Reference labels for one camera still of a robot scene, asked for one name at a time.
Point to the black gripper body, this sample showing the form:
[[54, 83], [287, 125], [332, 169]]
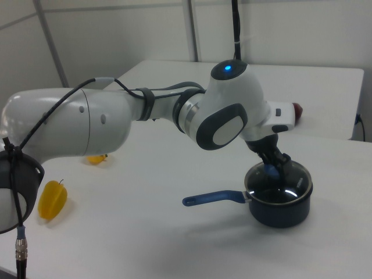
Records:
[[263, 143]]

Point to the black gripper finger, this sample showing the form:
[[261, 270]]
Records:
[[284, 167], [268, 162]]

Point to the glass lid with blue knob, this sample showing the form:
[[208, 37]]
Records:
[[277, 186]]

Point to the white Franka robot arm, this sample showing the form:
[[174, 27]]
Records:
[[223, 110]]

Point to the red round button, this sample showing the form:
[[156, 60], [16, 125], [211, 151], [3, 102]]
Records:
[[298, 110]]

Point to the white side table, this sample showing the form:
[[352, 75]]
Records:
[[316, 96]]

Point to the yellow bell pepper green stem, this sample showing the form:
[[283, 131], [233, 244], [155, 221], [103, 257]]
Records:
[[97, 159]]

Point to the yellow ridged pepper half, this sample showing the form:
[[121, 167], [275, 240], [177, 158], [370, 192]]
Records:
[[52, 200]]

